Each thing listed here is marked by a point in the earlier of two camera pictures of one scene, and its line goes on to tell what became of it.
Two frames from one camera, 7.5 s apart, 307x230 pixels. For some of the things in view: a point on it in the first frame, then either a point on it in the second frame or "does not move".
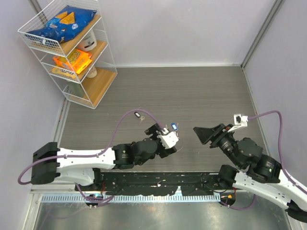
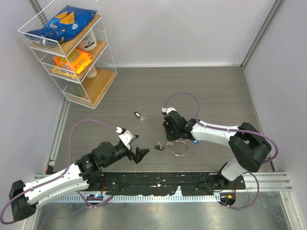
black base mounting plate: [143, 184] does not move
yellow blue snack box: [64, 72] does not move
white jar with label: [88, 42] does not move
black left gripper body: [161, 150] -> [130, 153]
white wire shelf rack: [68, 38] does not move
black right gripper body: [222, 134] -> [172, 132]
